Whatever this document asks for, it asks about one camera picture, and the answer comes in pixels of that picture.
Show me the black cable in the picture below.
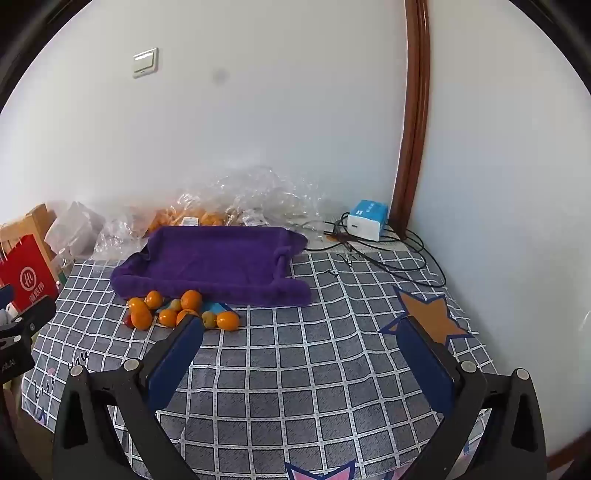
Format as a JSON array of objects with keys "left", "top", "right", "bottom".
[{"left": 288, "top": 212, "right": 448, "bottom": 289}]

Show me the blue and white box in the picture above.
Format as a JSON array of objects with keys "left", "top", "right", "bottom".
[{"left": 347, "top": 199, "right": 389, "bottom": 242}]

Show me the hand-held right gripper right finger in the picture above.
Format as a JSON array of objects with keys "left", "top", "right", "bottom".
[{"left": 397, "top": 316, "right": 550, "bottom": 480}]

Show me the small clear plastic bag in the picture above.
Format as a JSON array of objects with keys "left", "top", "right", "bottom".
[{"left": 92, "top": 217, "right": 153, "bottom": 259}]

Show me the grey checkered star sheet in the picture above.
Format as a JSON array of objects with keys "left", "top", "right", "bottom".
[{"left": 21, "top": 240, "right": 499, "bottom": 480}]

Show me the brown wooden door frame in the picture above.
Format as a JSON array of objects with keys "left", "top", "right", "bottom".
[{"left": 392, "top": 0, "right": 432, "bottom": 241}]

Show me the white plastic bag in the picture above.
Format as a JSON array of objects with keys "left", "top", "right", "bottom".
[{"left": 44, "top": 200, "right": 105, "bottom": 257}]

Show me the large crumpled clear plastic bag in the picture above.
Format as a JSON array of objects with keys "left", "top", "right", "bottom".
[{"left": 175, "top": 164, "right": 333, "bottom": 232}]

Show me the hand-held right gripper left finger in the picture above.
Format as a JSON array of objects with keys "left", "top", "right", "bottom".
[{"left": 52, "top": 315, "right": 205, "bottom": 480}]

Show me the purple towel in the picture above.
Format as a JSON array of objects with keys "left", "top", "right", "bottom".
[{"left": 110, "top": 226, "right": 312, "bottom": 308}]

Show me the white wall light switch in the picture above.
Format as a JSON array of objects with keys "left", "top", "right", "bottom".
[{"left": 132, "top": 47, "right": 160, "bottom": 78}]

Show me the clear bag of tangerines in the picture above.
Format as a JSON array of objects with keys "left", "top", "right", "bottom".
[{"left": 148, "top": 191, "right": 232, "bottom": 232}]

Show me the red paper bag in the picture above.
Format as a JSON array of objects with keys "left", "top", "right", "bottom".
[{"left": 0, "top": 233, "right": 58, "bottom": 319}]

